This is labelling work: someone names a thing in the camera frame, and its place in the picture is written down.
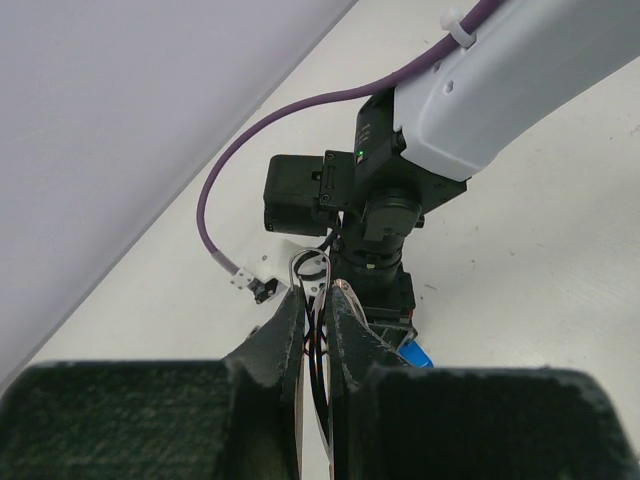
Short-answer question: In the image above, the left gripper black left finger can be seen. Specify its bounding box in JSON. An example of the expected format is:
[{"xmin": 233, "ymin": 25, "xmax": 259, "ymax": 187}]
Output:
[{"xmin": 1, "ymin": 288, "xmax": 305, "ymax": 479}]

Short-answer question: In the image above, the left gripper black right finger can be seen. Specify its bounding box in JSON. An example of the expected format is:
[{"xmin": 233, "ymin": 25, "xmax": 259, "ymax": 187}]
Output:
[{"xmin": 324, "ymin": 282, "xmax": 639, "ymax": 479}]

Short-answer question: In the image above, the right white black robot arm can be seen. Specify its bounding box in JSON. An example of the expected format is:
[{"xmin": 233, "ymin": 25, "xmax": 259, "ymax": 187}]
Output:
[{"xmin": 263, "ymin": 1, "xmax": 639, "ymax": 349}]

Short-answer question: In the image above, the key with blue tag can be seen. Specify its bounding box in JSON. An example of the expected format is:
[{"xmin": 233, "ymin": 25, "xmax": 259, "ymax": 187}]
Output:
[{"xmin": 398, "ymin": 340, "xmax": 434, "ymax": 368}]

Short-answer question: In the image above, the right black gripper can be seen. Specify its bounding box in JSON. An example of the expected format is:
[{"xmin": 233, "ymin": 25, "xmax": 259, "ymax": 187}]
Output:
[{"xmin": 334, "ymin": 254, "xmax": 416, "ymax": 350}]

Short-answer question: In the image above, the metal keyring with keys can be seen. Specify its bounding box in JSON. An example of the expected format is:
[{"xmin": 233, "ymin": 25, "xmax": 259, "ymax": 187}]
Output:
[{"xmin": 289, "ymin": 247, "xmax": 333, "ymax": 478}]

